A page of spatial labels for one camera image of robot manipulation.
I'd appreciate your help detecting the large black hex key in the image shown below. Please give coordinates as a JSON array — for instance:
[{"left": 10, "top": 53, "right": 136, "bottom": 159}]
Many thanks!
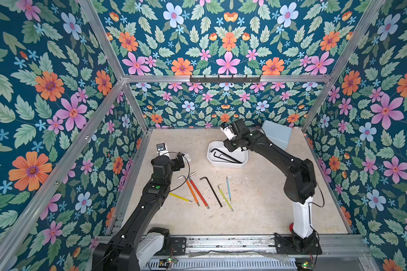
[{"left": 210, "top": 148, "right": 242, "bottom": 164}]

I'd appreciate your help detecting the white storage box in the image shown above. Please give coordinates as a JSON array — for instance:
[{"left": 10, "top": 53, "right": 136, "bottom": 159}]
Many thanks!
[{"left": 207, "top": 141, "right": 248, "bottom": 168}]

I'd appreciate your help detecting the light blue hex key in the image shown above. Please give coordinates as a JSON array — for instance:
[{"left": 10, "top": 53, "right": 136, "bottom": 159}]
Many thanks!
[{"left": 226, "top": 176, "right": 232, "bottom": 202}]

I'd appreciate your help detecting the green hex key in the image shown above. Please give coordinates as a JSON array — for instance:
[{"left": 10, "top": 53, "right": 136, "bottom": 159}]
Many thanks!
[{"left": 218, "top": 184, "right": 234, "bottom": 212}]

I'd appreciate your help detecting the red hex key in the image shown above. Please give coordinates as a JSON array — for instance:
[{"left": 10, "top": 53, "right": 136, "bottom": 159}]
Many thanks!
[{"left": 188, "top": 172, "right": 210, "bottom": 210}]

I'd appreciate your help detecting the medium black hex key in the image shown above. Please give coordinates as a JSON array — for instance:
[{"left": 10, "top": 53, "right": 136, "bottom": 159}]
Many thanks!
[{"left": 200, "top": 176, "right": 223, "bottom": 208}]

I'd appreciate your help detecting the thin black hex key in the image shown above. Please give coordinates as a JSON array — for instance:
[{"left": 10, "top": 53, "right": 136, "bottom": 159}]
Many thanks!
[{"left": 213, "top": 152, "right": 241, "bottom": 164}]

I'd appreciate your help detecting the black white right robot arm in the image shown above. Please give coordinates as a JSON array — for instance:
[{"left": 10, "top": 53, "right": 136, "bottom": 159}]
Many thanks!
[{"left": 220, "top": 119, "right": 319, "bottom": 254}]

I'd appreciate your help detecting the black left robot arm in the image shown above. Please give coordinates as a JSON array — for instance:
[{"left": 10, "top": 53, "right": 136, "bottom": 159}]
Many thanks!
[{"left": 91, "top": 152, "right": 189, "bottom": 271}]

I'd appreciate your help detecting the orange hex key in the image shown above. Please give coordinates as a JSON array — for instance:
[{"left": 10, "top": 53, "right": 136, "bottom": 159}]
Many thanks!
[{"left": 178, "top": 175, "right": 200, "bottom": 207}]

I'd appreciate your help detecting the light blue cube box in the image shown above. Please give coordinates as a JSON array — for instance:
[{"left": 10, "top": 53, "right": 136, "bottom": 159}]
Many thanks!
[{"left": 261, "top": 120, "right": 292, "bottom": 150}]

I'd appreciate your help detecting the yellow hex key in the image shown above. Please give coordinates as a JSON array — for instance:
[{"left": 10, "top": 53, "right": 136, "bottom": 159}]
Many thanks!
[{"left": 169, "top": 193, "right": 193, "bottom": 203}]

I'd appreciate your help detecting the small white figurine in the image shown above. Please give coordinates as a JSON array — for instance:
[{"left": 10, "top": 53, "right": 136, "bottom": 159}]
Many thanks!
[{"left": 182, "top": 152, "right": 192, "bottom": 163}]

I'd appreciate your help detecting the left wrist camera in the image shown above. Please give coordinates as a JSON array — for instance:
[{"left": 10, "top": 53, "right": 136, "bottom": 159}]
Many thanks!
[{"left": 156, "top": 143, "right": 170, "bottom": 157}]

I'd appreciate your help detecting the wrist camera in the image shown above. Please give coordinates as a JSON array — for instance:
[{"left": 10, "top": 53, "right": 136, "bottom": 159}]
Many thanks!
[
  {"left": 220, "top": 123, "right": 236, "bottom": 141},
  {"left": 156, "top": 143, "right": 170, "bottom": 157}
]

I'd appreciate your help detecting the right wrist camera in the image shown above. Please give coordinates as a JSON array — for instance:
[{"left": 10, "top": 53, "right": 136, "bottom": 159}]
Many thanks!
[{"left": 220, "top": 123, "right": 236, "bottom": 141}]

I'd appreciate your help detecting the black hook rail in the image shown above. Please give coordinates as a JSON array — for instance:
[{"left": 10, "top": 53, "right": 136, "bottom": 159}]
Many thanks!
[{"left": 189, "top": 75, "right": 261, "bottom": 84}]

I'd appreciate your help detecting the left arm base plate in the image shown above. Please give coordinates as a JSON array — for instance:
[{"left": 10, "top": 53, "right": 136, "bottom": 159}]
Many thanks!
[{"left": 140, "top": 236, "right": 187, "bottom": 256}]

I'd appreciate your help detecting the white slotted cable duct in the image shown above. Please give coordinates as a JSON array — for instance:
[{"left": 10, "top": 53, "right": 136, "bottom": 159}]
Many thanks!
[{"left": 142, "top": 258, "right": 297, "bottom": 271}]

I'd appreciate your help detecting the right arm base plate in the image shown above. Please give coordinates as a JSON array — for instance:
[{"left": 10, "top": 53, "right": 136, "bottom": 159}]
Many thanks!
[{"left": 274, "top": 231, "right": 322, "bottom": 255}]

